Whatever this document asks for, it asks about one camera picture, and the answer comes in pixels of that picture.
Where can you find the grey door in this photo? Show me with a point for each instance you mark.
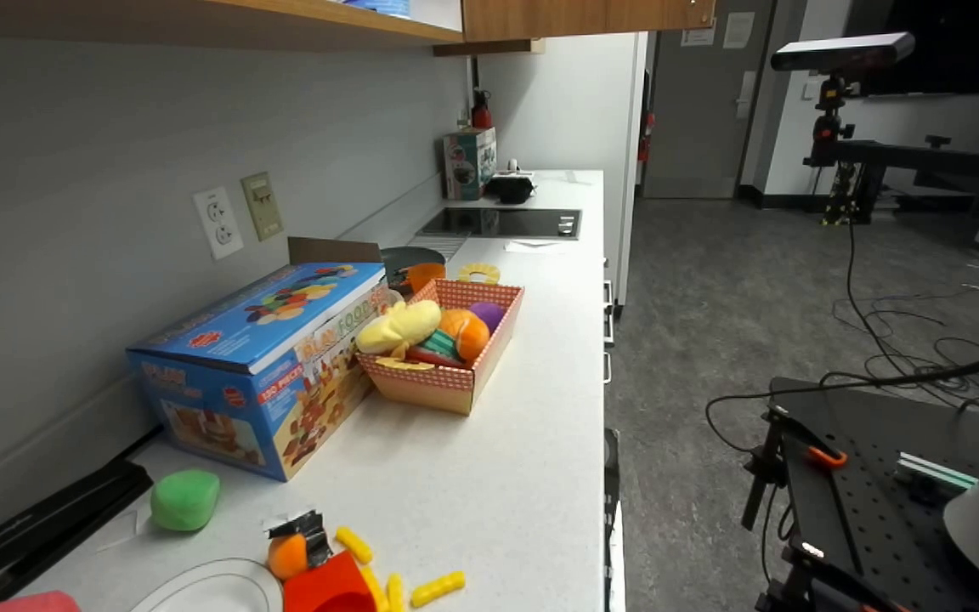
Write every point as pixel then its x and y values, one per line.
pixel 697 124

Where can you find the wooden cabinet door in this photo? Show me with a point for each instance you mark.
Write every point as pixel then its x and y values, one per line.
pixel 580 18

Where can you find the purple toy fruit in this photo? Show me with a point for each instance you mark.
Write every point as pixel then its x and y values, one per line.
pixel 492 315

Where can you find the beige bowl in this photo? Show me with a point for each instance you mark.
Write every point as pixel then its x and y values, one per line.
pixel 481 274

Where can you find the toy orange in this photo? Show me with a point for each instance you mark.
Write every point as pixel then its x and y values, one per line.
pixel 467 336

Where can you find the green toy vegetable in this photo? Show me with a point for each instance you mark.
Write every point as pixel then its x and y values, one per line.
pixel 438 346

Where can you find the red toy fruit slice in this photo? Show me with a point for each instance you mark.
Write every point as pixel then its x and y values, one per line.
pixel 427 362

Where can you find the steel sink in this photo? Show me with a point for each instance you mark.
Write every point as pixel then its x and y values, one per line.
pixel 502 221

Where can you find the yellow toy banana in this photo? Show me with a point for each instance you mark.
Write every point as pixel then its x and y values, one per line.
pixel 399 329

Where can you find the black pot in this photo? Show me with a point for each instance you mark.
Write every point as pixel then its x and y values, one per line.
pixel 509 189

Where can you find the green white box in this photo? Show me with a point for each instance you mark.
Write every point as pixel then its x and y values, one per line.
pixel 467 164

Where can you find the red bottle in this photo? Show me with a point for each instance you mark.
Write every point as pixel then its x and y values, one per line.
pixel 481 110

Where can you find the white refrigerator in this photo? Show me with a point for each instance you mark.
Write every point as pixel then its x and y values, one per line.
pixel 567 115

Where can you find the black GE dishwasher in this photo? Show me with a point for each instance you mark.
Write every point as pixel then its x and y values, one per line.
pixel 612 489

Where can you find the blue toy food box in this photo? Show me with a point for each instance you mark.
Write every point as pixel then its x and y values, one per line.
pixel 254 329

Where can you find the yellow toy fry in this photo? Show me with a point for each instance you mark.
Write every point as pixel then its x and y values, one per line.
pixel 438 588
pixel 354 544
pixel 395 596

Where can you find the small black toy piece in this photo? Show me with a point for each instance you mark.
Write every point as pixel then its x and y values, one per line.
pixel 307 525

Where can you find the white tub blue label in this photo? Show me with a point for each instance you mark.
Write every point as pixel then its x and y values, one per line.
pixel 421 15

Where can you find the orange toy food piece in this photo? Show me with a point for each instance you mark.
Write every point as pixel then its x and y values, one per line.
pixel 285 559

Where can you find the white paper notice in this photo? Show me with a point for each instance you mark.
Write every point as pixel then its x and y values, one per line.
pixel 737 27
pixel 697 38

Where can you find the green round toy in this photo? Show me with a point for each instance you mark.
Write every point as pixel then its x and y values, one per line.
pixel 183 500

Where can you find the orange black bar clamp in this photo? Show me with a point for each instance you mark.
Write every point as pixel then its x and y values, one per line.
pixel 824 458

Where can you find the white round plate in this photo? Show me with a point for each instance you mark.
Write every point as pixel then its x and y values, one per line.
pixel 204 583

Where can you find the black perforated robot table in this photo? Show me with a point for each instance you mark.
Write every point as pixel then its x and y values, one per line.
pixel 876 512

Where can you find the pink cloth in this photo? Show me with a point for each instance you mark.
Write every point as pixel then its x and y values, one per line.
pixel 25 603

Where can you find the beige switch plate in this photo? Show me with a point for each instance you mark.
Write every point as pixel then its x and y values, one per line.
pixel 264 204

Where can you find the white wall outlet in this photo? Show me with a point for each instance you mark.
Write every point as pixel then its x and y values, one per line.
pixel 217 221

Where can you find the black stereo camera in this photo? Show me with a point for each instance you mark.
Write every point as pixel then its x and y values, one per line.
pixel 841 52

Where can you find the black camera boom stand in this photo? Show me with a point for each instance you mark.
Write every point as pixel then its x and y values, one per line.
pixel 910 158

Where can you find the black wall screen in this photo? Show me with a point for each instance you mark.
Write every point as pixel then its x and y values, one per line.
pixel 966 47

